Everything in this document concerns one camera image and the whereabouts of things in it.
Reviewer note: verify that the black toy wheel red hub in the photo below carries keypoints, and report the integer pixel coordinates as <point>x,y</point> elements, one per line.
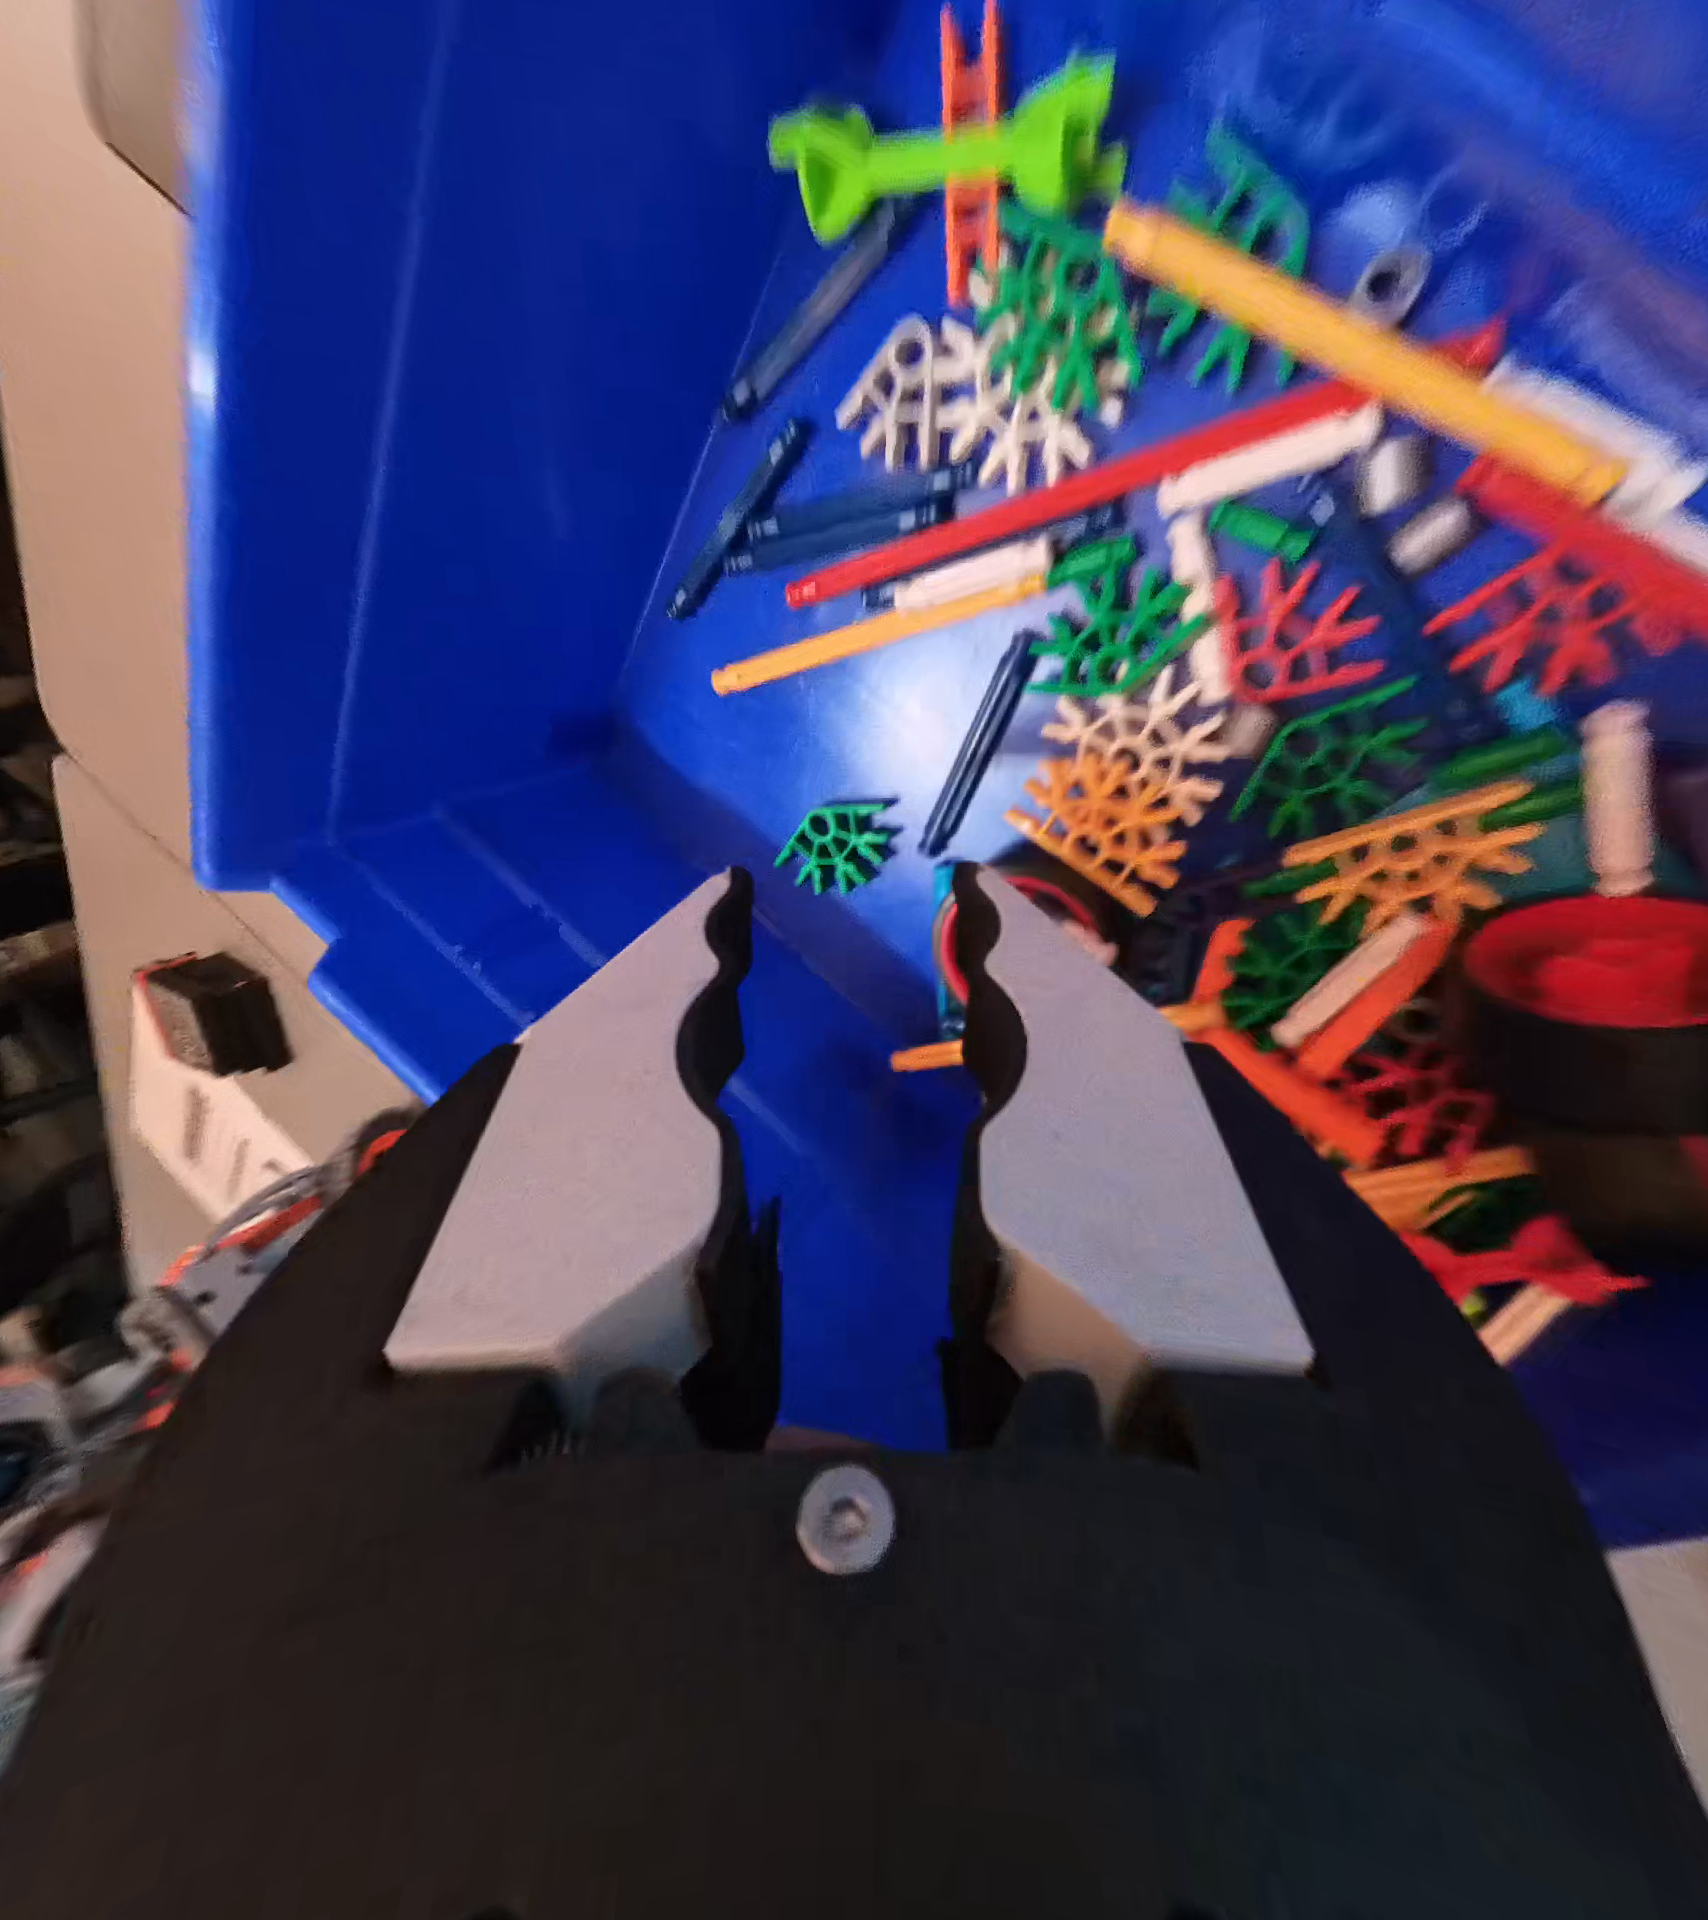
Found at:
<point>1619,1065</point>

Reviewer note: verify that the blue plastic bin white tag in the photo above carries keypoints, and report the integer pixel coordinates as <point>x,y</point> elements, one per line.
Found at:
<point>493,451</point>

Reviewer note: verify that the lime green connector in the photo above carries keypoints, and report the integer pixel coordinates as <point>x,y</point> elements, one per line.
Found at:
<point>944,157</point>

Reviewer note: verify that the black battery box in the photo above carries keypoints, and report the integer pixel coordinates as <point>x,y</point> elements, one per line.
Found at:
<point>217,1013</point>

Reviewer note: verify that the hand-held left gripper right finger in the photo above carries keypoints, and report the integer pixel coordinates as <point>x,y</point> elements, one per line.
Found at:
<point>1140,1200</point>

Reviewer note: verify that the pile of colourful construction pieces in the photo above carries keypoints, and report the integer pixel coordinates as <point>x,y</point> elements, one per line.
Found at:
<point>1140,751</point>

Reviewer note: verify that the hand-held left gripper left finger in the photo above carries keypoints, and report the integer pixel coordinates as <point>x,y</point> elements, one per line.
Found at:
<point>569,1200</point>

